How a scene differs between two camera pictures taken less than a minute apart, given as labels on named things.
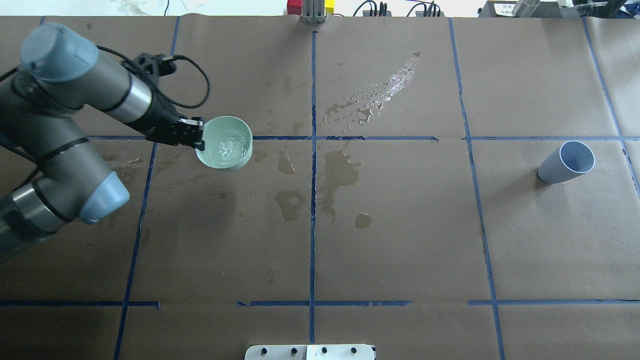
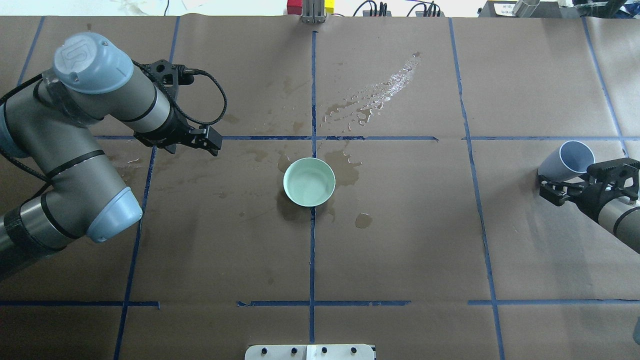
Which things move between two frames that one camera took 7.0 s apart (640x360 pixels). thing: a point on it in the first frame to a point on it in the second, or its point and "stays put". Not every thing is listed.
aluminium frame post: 313,11 stays put
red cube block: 294,7 stays put
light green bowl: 228,142 to 309,181
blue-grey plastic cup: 573,158 stays put
